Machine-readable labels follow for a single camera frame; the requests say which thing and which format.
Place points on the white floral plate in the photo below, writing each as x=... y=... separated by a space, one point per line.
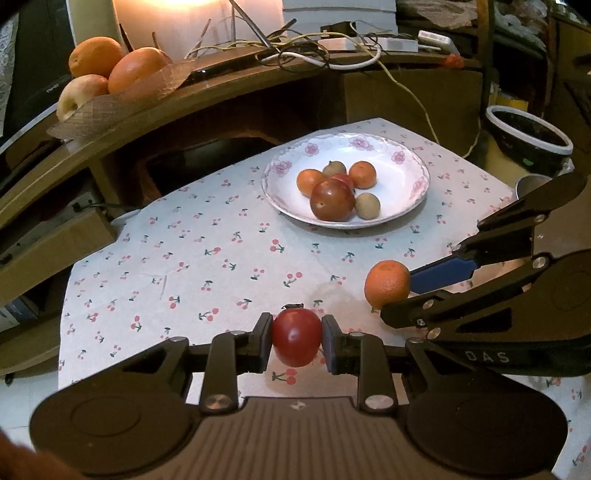
x=401 y=180

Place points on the brown kiwi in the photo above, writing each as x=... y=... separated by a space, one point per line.
x=368 y=206
x=335 y=167

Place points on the black television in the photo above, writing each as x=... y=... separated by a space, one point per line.
x=41 y=50

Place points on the red oval tomato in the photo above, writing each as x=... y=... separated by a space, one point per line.
x=297 y=339

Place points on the large orange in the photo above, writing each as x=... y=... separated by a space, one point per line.
x=137 y=70

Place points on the small red cherry tomato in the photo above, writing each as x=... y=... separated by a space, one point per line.
x=346 y=179

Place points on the small red object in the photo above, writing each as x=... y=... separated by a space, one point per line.
x=455 y=61

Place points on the white power adapter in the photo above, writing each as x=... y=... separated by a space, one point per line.
x=438 y=41

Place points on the small orange tangerine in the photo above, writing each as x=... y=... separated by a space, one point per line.
x=308 y=181
x=363 y=174
x=385 y=288

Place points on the yellow red apple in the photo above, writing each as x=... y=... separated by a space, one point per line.
x=77 y=96

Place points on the white lace cloth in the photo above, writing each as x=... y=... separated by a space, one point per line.
x=7 y=60

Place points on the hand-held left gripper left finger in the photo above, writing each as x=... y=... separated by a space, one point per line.
x=265 y=344

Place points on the wooden drawer unit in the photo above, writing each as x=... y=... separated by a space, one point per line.
x=51 y=254

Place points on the yellow trash bin black liner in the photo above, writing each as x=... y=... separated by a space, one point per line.
x=526 y=138

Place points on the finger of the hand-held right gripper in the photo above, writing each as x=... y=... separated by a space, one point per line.
x=429 y=307
x=443 y=273

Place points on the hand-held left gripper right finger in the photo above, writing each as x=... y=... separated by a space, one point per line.
x=329 y=344

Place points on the white power strip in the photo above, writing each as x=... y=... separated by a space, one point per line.
x=369 y=45

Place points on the cluttered storage shelf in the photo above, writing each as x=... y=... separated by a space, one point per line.
x=531 y=41

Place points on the wooden desk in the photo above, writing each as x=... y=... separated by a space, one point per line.
x=258 y=97

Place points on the glass fruit bowl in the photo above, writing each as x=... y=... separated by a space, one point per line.
x=152 y=85

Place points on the round orange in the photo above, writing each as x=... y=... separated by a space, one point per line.
x=91 y=55

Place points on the black power adapter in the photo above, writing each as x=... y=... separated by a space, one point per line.
x=336 y=27

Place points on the large dark red tomato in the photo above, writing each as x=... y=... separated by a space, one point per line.
x=331 y=201

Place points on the lit white lamp shade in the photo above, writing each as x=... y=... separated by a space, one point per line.
x=184 y=23

